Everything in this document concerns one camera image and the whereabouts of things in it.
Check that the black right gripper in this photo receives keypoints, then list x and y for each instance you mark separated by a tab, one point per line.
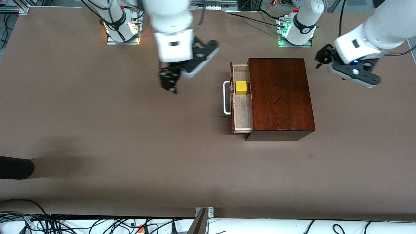
170	73

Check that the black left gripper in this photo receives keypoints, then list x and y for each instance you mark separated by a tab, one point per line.
325	55

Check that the yellow cube block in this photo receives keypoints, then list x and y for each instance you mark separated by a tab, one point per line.
241	87

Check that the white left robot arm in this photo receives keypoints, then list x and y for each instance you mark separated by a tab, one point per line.
386	22

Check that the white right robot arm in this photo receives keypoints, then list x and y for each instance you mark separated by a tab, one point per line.
169	16

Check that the dark brown wooden cabinet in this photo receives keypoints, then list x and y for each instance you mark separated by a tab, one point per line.
279	94

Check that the copper coloured parts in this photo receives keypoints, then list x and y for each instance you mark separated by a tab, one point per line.
279	3

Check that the brown table mat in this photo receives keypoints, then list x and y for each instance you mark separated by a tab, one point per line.
182	162

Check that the silver metal strip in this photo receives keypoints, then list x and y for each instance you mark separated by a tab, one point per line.
211	4

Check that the grey diagonal bar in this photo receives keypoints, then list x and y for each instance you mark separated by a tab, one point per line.
199	226

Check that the orange connector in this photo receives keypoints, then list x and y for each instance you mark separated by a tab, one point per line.
141	228

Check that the white bench surface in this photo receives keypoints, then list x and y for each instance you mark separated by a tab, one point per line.
260	227

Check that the black ribbed cylinder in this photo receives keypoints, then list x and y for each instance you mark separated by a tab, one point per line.
16	167

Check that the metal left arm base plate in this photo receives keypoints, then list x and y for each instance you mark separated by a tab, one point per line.
305	45

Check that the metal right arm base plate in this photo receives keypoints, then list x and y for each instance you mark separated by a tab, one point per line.
130	42

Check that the silver metal bracket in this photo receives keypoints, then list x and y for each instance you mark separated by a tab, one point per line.
211	213

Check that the aluminium frame profile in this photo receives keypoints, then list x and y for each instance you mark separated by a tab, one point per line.
16	8

